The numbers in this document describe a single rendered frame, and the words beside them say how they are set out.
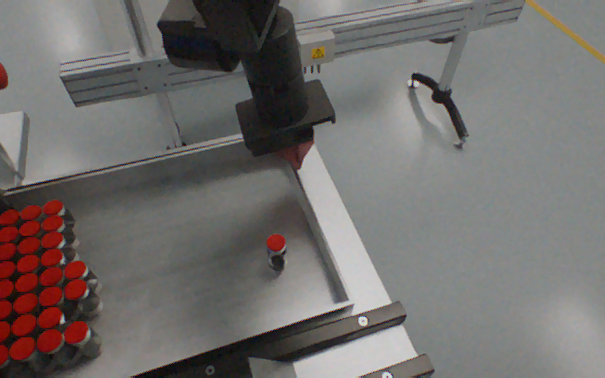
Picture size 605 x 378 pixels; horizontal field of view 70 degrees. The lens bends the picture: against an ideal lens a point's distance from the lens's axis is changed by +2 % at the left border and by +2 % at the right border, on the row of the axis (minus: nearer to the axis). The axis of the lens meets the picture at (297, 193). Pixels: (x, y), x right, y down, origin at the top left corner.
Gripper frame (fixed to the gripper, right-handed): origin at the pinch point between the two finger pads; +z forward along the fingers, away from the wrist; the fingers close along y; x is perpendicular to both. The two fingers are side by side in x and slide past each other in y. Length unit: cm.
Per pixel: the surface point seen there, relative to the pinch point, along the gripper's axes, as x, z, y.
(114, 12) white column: -142, 43, 46
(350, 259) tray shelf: 13.3, 4.0, -2.4
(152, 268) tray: 8.8, 0.2, 19.4
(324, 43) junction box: -81, 42, -24
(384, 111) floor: -101, 101, -53
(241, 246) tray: 8.5, 1.8, 9.3
